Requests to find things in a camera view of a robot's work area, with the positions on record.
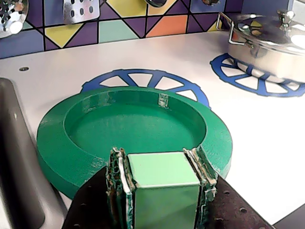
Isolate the blue burner decal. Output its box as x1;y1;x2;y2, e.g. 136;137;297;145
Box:
81;69;212;109
209;52;305;98

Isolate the steel skimmer with holes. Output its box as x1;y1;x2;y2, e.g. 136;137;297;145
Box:
0;0;29;39

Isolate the steel slotted spatula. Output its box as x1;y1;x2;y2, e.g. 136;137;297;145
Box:
63;0;100;24

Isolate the steel pot lid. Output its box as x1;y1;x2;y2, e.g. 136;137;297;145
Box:
232;9;305;57

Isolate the green round plate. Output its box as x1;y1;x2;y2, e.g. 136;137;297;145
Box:
36;86;233;229

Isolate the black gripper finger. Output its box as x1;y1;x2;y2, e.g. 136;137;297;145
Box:
61;164;112;229
202;175;274;229

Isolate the blue wooden toy kitchen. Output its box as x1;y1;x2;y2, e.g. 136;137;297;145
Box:
0;0;305;229

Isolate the steel toy pot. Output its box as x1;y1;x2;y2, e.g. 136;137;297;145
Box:
216;11;305;84

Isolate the grey toy sink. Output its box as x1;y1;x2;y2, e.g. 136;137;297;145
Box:
0;77;70;229

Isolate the steel toy ladle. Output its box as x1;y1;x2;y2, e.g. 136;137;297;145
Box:
145;0;169;7

